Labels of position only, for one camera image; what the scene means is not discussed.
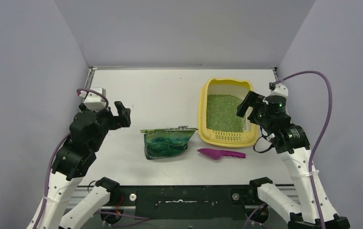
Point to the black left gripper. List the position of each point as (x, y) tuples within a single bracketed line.
[(122, 119)]

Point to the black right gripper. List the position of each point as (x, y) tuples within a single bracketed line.
[(252, 105)]

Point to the green cat litter bag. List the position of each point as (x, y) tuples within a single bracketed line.
[(161, 145)]

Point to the yellow litter box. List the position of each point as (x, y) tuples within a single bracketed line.
[(225, 86)]

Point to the magenta plastic scoop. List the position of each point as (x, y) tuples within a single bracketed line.
[(215, 154)]

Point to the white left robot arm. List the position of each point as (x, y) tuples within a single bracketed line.
[(72, 158)]

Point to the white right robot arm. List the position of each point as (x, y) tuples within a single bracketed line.
[(314, 210)]

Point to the green litter granules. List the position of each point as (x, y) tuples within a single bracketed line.
[(221, 113)]

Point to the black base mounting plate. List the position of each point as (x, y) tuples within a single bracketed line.
[(188, 202)]

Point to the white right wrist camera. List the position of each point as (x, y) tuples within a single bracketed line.
[(278, 89)]

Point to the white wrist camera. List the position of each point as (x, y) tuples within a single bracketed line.
[(278, 89), (92, 101)]

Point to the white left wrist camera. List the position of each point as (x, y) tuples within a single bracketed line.
[(92, 101)]

